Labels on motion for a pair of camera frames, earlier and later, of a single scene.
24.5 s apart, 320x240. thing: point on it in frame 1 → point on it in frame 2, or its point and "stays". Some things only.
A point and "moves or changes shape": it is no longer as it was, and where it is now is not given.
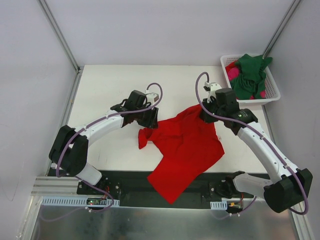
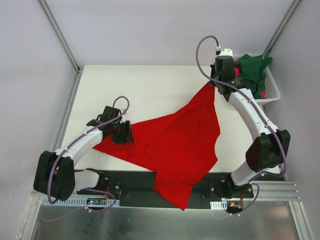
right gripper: [207, 114] → [215, 79]
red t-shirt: [189, 147] moves or changes shape
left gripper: [150, 118] → [125, 132]
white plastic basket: [272, 91] stays
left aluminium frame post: [64, 43] stays
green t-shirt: [250, 80] stays
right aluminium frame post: [281, 28] stays
